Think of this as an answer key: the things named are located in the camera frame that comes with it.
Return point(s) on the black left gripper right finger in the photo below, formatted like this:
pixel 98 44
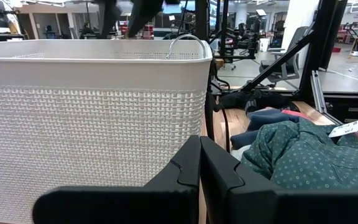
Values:
pixel 291 208

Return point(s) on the person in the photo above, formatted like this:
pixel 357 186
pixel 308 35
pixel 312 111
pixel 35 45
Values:
pixel 86 30

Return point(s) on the white perforated laundry basket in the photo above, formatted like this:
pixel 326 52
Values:
pixel 73 124

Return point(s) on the green floral patterned shirt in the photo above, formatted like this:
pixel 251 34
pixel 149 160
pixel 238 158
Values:
pixel 306 161

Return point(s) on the white paper tag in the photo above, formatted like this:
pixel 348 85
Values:
pixel 345 128

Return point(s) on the blue knit cloth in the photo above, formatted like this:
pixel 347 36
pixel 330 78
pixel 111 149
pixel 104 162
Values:
pixel 266 119

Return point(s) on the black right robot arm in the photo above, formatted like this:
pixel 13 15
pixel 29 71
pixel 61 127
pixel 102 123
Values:
pixel 107 18

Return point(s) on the grey office chair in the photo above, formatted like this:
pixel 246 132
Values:
pixel 286 53

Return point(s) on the black background rig stand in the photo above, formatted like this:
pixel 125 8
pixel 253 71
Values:
pixel 202 18

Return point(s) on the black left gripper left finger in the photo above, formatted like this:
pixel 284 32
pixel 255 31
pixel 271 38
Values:
pixel 110 205

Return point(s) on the white garment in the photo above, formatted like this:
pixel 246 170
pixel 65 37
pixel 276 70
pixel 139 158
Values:
pixel 238 153

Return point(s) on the black velvet clothes hanger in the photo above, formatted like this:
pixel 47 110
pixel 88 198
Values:
pixel 187 35

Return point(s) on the black metal rig frame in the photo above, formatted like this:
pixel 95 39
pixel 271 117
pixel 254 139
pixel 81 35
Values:
pixel 322 46

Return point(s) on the black underwear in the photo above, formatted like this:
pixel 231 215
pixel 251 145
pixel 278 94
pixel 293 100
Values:
pixel 238 99

